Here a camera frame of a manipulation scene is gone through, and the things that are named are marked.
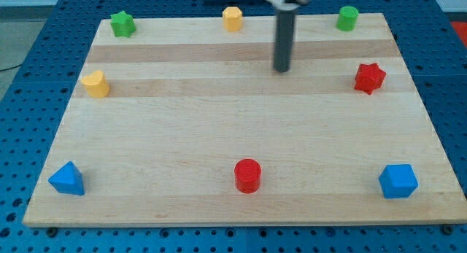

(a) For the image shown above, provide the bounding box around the light wooden board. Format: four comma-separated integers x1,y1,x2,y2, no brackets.
23,13,466,227

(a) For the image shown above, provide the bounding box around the red cylinder block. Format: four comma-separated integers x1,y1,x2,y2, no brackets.
234,158,262,194

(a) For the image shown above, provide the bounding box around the yellow hexagon block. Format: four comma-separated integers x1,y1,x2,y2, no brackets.
223,7,243,32

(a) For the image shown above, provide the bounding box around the yellow heart block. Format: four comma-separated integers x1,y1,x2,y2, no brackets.
80,70,110,98

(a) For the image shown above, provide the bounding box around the red star block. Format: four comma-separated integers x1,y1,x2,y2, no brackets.
354,63,387,95

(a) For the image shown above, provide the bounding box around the green star block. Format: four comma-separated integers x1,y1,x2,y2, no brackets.
110,10,136,38

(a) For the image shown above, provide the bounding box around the green cylinder block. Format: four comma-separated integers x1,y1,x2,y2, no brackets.
336,6,359,31

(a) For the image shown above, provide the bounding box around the blue cube block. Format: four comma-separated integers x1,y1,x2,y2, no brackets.
379,164,419,199

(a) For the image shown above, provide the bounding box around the blue triangle block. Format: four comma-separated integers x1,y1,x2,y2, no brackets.
48,161,85,195

